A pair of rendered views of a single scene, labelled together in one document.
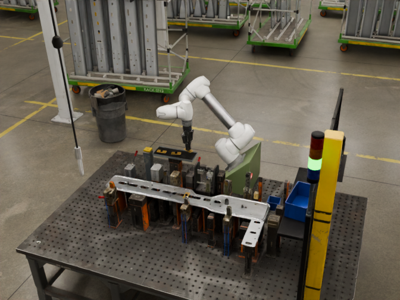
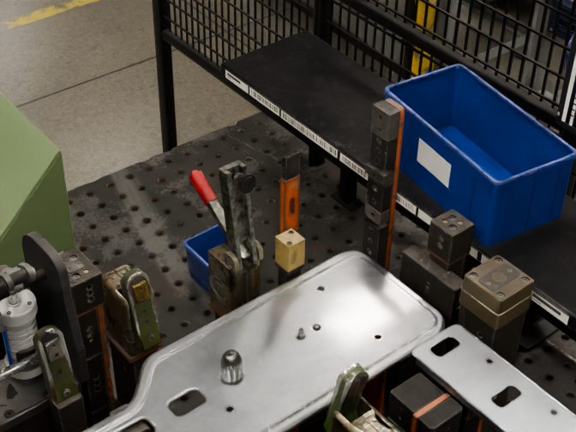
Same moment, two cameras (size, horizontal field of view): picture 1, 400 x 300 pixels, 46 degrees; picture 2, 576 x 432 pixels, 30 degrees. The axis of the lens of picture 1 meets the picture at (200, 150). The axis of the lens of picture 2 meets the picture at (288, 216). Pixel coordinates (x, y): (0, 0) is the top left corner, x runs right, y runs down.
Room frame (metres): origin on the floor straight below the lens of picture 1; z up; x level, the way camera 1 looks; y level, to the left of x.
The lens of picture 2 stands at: (2.36, 0.66, 2.15)
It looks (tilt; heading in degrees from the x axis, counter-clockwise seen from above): 40 degrees down; 299
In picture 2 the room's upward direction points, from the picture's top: 1 degrees clockwise
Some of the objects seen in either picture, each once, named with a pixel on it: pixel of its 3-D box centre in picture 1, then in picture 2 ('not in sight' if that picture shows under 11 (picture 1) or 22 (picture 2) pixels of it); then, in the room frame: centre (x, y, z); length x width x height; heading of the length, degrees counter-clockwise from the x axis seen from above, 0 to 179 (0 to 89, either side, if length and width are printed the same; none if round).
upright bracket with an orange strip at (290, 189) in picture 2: (259, 202); (287, 276); (2.99, -0.46, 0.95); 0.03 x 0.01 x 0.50; 69
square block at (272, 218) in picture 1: (272, 236); (483, 359); (2.66, -0.52, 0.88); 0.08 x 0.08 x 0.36; 69
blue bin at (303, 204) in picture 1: (301, 200); (472, 151); (2.80, -0.75, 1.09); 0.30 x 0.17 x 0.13; 151
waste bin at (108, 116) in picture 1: (110, 113); not in sight; (5.87, 1.23, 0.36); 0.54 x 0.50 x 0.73; 158
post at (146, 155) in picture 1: (150, 171); not in sight; (3.54, 0.46, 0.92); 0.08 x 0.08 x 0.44; 69
